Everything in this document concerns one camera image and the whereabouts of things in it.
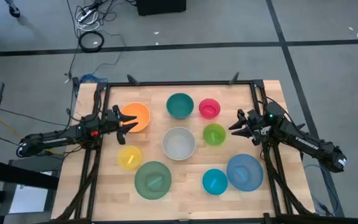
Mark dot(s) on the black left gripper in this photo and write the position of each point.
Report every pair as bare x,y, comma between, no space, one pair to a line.
112,121

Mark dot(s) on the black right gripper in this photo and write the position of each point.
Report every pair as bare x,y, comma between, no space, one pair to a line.
255,123

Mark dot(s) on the small yellow plastic bowl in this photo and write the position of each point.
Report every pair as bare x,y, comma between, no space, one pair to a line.
130,157

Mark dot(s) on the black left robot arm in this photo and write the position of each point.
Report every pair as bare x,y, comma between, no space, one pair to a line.
57,138

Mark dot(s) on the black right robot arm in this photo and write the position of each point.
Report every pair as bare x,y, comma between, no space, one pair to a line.
306,143

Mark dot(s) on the orange plastic bowl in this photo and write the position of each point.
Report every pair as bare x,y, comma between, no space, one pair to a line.
141,115

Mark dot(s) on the small light green bowl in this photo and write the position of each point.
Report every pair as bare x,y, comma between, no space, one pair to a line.
214,134

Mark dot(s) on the small pink plastic bowl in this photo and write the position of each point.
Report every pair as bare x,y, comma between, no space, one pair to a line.
209,108

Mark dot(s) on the large blue plastic bowl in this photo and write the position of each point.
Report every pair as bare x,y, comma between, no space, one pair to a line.
245,172

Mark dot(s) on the dark teal plastic bowl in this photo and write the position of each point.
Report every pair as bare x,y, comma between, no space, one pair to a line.
180,105

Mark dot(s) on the grey plastic bowl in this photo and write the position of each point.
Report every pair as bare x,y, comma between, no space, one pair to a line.
179,143

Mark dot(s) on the small cyan plastic bowl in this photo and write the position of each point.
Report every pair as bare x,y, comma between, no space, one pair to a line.
215,182

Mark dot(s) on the large green plastic bowl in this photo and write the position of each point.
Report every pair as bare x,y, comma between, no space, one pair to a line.
153,180

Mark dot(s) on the power strip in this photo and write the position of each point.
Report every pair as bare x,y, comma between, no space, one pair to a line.
86,14

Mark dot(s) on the black box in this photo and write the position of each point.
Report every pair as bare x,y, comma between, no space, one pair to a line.
161,7

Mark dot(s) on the black chair castor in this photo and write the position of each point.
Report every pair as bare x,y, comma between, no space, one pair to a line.
14,12

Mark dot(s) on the black frame clamp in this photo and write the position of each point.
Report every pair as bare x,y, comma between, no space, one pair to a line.
133,80
235,78

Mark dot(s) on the black aluminium table frame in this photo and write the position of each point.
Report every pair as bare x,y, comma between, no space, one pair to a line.
182,83

